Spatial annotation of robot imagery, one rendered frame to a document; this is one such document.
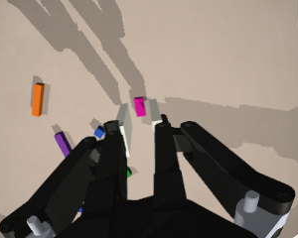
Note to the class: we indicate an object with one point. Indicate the green rod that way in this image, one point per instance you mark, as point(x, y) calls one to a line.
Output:
point(129, 172)

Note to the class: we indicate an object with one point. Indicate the purple rod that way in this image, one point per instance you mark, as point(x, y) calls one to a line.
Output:
point(63, 143)

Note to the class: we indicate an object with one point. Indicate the small magenta block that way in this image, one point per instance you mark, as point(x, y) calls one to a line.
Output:
point(139, 106)

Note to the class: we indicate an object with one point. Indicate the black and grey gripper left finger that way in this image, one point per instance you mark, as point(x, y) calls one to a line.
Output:
point(94, 172)

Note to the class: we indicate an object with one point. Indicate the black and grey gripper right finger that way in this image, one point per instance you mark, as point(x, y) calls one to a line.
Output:
point(257, 203)

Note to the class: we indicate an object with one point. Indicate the orange rod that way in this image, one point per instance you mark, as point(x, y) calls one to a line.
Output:
point(38, 99)

